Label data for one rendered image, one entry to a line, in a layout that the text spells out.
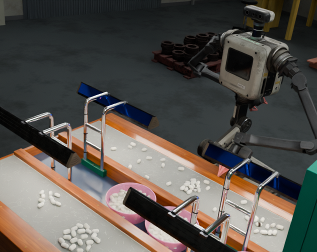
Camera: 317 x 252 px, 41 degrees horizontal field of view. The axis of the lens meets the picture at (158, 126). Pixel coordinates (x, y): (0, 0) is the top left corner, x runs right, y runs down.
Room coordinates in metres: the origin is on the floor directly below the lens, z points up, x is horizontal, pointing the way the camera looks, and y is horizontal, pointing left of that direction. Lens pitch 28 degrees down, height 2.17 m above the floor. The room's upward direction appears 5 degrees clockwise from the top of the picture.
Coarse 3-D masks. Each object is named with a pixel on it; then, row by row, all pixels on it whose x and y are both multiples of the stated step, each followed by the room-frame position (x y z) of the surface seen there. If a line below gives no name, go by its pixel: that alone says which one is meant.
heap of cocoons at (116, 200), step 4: (120, 192) 1.86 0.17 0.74; (124, 192) 1.87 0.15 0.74; (112, 196) 1.82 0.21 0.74; (116, 196) 1.85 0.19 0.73; (120, 196) 1.83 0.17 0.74; (124, 196) 1.83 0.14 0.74; (148, 196) 1.85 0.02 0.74; (112, 200) 1.79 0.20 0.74; (116, 200) 1.81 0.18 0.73; (120, 200) 1.80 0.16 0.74; (112, 204) 1.76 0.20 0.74; (116, 204) 1.76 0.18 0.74; (120, 204) 1.78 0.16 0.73; (116, 208) 1.73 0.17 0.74; (120, 208) 1.73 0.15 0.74; (124, 208) 1.76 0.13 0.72; (128, 208) 1.74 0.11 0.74; (124, 212) 1.70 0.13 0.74; (128, 212) 1.71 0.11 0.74; (132, 212) 1.71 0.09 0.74
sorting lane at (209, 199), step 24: (96, 144) 2.34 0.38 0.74; (120, 144) 2.37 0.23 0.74; (144, 144) 2.40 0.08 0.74; (144, 168) 2.12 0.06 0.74; (168, 168) 2.14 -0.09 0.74; (192, 192) 1.93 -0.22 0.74; (216, 192) 1.95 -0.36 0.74; (216, 216) 1.74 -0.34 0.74; (240, 216) 1.76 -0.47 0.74; (264, 216) 1.78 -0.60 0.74; (264, 240) 1.60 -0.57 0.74
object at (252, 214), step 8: (248, 160) 1.71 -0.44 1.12; (232, 168) 1.62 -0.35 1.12; (272, 176) 1.59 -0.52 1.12; (224, 184) 1.60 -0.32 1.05; (264, 184) 1.52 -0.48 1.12; (224, 192) 1.59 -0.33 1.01; (256, 192) 1.50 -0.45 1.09; (224, 200) 1.59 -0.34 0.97; (256, 200) 1.49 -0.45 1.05; (224, 208) 1.59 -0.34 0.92; (240, 208) 1.54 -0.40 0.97; (256, 208) 1.50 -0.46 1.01; (248, 224) 1.50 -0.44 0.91; (216, 232) 1.59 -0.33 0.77; (240, 232) 1.52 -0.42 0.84; (248, 232) 1.49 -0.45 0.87; (248, 240) 1.50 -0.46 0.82; (232, 248) 1.55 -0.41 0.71
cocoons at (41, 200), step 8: (40, 192) 1.78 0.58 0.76; (40, 200) 1.72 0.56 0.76; (80, 224) 1.57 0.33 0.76; (64, 232) 1.51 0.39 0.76; (72, 232) 1.51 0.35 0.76; (80, 232) 1.52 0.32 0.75; (88, 232) 1.52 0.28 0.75; (96, 232) 1.53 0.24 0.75; (72, 240) 1.46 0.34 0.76; (80, 240) 1.46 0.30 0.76; (88, 240) 1.46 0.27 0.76; (96, 240) 1.47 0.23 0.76; (72, 248) 1.41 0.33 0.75; (80, 248) 1.41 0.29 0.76; (88, 248) 1.42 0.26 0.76
